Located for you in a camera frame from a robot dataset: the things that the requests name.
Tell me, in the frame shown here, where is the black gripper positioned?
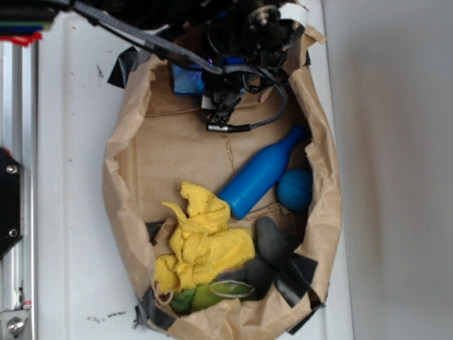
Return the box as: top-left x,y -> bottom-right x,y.
203,1 -> 306,92

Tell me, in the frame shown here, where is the blue sponge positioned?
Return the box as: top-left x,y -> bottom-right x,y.
170,64 -> 205,97

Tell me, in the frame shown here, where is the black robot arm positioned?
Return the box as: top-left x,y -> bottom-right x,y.
1,1 -> 308,91

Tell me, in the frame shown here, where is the blue plastic bottle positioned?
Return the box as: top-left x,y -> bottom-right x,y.
218,125 -> 307,220

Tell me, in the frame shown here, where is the blue textured ball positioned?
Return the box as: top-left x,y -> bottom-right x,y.
277,169 -> 313,213

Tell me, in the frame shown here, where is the yellow knitted cloth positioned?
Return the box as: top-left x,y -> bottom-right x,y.
155,182 -> 256,294

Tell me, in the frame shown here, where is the green toy with band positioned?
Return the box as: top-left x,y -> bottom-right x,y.
170,280 -> 259,315

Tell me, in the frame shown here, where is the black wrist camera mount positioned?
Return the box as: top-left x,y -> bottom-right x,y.
201,86 -> 252,133

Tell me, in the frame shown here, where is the grey braided cable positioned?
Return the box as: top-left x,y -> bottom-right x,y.
72,0 -> 288,132

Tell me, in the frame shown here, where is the aluminium frame rail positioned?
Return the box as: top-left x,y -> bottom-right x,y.
1,42 -> 38,339

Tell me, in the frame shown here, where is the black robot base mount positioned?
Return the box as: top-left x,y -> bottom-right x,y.
0,147 -> 23,260

